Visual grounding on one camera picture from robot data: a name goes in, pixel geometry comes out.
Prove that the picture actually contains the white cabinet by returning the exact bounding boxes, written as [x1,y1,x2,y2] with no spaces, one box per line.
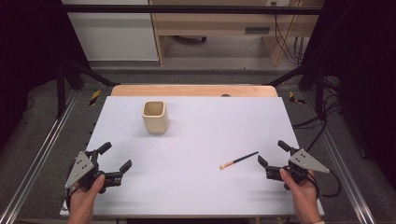
[61,0,160,62]

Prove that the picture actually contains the black floor cables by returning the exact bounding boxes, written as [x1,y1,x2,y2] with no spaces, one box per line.
[292,77,343,153]

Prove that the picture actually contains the wooden table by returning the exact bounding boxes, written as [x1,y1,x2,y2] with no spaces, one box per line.
[110,84,278,98]

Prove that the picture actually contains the aluminium rail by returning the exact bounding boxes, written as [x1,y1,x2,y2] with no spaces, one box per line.
[0,90,79,224]
[303,90,377,224]

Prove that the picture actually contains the black curtain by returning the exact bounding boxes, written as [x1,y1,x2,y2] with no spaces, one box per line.
[0,0,92,152]
[298,0,396,175]

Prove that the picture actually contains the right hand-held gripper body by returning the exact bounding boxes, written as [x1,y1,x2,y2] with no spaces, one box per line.
[265,147,331,191]

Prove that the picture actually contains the light wooden desk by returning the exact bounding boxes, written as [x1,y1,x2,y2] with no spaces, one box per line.
[148,0,325,67]

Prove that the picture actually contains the black frame stand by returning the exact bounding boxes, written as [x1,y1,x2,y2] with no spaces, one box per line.
[264,59,328,121]
[55,59,121,119]

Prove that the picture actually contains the bundle of hanging cables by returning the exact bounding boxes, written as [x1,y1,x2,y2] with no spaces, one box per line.
[273,1,308,66]

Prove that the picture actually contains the black horizontal bar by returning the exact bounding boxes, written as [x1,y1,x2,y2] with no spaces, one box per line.
[61,4,325,16]

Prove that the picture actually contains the beige square cup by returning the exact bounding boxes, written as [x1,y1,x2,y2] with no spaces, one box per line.
[141,100,170,135]

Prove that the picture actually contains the makeup brush with gold ferrule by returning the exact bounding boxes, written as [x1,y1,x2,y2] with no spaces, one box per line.
[219,150,260,171]

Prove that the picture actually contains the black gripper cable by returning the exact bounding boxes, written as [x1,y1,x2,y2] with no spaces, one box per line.
[306,169,342,199]
[63,186,75,213]

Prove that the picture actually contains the person's left hand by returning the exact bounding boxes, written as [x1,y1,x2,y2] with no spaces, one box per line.
[67,174,106,207]

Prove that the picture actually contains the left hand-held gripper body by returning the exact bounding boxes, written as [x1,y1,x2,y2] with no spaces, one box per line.
[64,149,123,194]

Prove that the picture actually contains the white board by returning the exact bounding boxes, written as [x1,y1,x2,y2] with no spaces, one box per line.
[59,95,325,217]

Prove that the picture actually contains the person's right hand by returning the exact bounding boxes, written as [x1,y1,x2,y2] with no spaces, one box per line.
[278,167,319,210]

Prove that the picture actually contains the yellow and black tape marker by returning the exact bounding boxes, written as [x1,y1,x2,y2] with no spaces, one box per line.
[288,91,307,105]
[88,89,103,106]

